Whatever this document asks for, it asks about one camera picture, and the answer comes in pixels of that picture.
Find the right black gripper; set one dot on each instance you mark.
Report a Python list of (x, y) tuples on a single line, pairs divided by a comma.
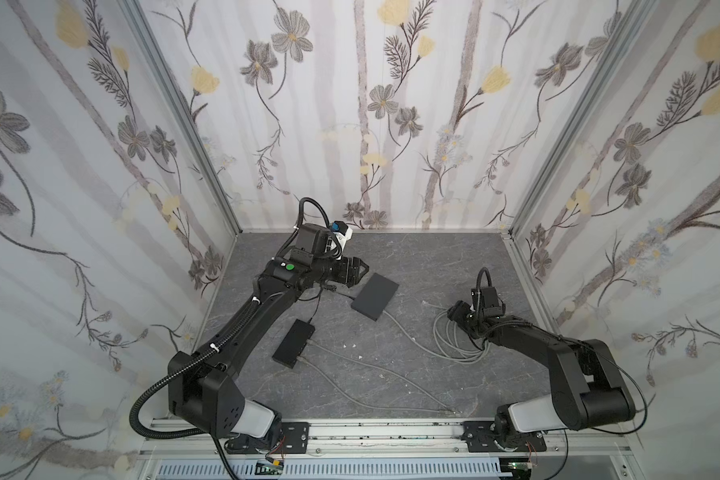
[(462, 312)]

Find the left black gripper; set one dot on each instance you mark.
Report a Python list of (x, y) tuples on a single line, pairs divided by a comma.
[(348, 270)]

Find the black ribbed network switch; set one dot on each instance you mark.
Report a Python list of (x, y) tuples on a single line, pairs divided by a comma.
[(293, 343)]

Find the black power adapter with cable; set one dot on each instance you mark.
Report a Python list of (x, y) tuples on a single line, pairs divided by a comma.
[(334, 289)]

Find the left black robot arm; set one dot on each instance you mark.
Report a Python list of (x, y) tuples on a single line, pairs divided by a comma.
[(201, 385)]

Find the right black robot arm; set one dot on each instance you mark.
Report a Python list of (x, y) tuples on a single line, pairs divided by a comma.
[(587, 388)]

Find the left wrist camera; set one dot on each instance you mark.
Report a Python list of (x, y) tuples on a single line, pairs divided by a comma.
[(342, 231)]

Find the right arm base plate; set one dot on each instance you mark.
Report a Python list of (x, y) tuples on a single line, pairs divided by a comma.
[(492, 437)]

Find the aluminium mounting rail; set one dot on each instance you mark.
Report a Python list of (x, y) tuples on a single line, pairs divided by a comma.
[(387, 438)]

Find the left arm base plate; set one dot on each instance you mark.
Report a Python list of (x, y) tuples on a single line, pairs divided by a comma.
[(283, 438)]

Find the white slotted cable duct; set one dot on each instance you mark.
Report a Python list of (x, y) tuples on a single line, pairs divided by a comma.
[(358, 468)]

